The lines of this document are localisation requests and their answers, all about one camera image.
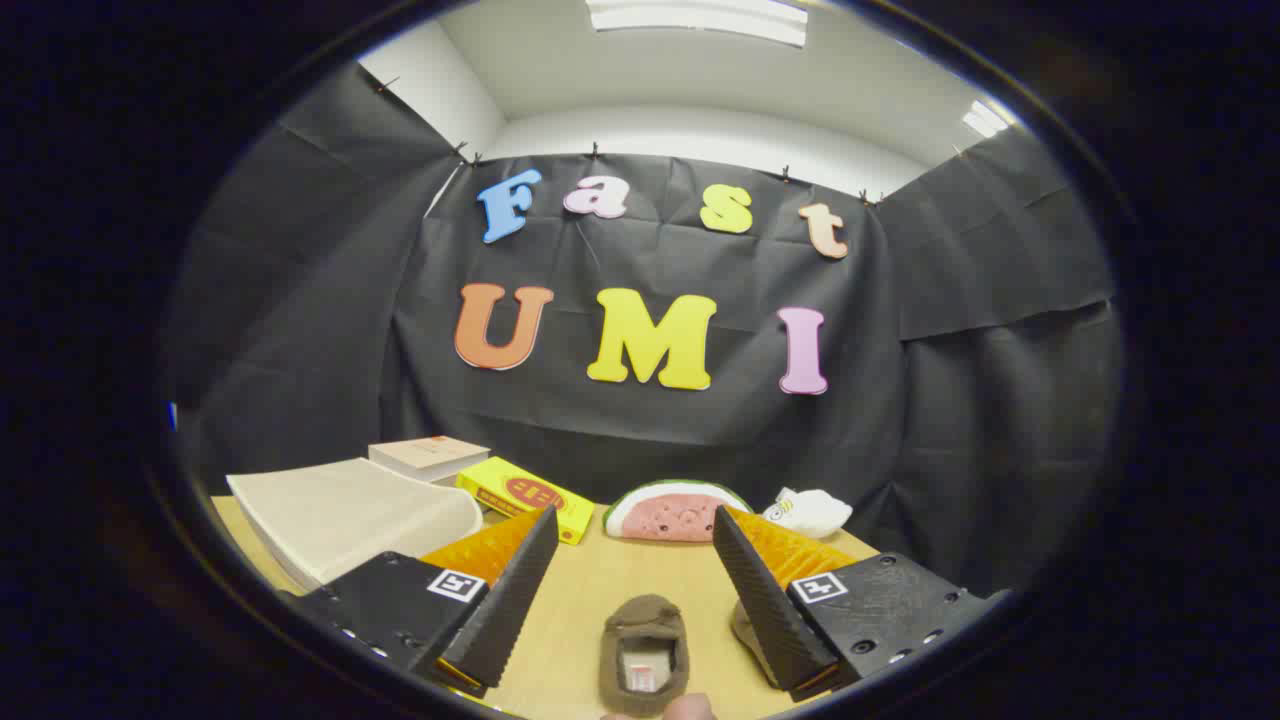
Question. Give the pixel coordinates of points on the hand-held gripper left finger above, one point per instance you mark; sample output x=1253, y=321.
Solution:
x=505, y=610

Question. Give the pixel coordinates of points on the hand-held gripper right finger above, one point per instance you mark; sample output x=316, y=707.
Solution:
x=765, y=610

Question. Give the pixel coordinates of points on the brown fuzzy shoe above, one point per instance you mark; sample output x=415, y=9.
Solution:
x=640, y=625
x=741, y=630

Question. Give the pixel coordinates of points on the cream fabric storage box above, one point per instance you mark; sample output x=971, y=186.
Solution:
x=350, y=515

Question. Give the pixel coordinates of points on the white plush toy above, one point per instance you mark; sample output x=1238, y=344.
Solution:
x=815, y=512

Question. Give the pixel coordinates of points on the yellow book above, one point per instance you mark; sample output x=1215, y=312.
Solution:
x=490, y=480

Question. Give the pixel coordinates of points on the watermelon slice plush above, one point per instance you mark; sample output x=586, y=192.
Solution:
x=670, y=515

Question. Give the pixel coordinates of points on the beige book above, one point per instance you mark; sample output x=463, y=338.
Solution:
x=425, y=455

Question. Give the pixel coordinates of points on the small ceiling light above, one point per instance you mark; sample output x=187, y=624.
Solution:
x=985, y=118

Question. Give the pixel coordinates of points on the long ceiling light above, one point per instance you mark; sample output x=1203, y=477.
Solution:
x=700, y=18

